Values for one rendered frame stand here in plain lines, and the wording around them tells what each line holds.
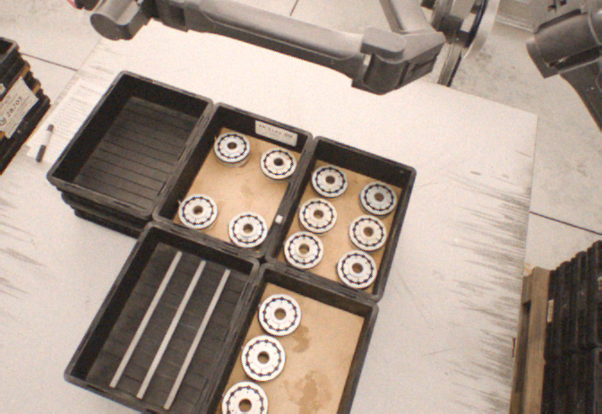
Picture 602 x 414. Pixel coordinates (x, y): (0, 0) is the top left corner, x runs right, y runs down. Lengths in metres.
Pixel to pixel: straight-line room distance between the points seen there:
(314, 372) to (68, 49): 2.29
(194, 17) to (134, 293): 0.72
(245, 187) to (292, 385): 0.54
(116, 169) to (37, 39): 1.74
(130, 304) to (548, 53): 1.04
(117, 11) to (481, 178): 1.24
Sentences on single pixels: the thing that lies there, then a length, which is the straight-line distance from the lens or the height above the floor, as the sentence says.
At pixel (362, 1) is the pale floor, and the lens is 3.23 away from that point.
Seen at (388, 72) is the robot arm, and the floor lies 1.47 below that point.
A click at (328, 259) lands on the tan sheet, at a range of 1.32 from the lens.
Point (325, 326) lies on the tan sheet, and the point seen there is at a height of 0.83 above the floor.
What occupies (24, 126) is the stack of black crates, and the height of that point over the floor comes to 0.28.
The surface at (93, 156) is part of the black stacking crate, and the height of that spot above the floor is 0.83.
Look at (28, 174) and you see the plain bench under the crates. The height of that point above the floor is 0.70.
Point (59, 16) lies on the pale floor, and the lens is 3.21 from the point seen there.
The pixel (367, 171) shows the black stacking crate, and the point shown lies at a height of 0.85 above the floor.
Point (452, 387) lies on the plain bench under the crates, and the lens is 1.46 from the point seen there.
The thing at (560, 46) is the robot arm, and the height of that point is 1.57.
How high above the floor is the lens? 2.05
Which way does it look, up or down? 62 degrees down
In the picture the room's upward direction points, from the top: 10 degrees clockwise
